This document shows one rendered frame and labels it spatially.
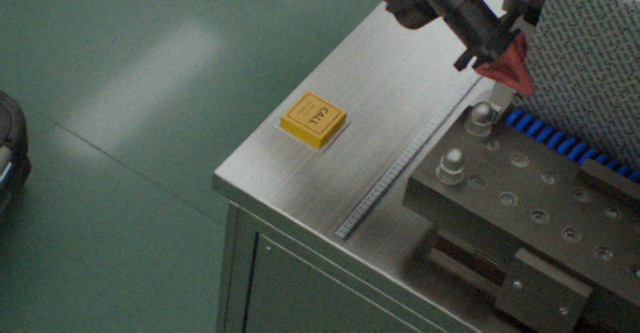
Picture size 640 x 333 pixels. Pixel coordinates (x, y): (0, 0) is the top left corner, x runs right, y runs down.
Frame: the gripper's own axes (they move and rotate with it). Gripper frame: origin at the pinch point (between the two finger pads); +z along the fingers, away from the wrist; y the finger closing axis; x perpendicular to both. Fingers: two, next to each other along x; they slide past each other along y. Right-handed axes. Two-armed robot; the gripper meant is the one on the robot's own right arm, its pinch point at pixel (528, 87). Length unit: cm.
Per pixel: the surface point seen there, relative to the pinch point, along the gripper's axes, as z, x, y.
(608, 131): 10.2, 5.9, 0.3
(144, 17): -46, -150, -68
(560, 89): 2.2, 4.3, 0.3
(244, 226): -9.6, -34.0, 25.8
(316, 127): -13.3, -24.6, 11.9
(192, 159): -13, -131, -37
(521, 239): 10.8, 1.6, 19.9
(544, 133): 5.6, -0.1, 3.2
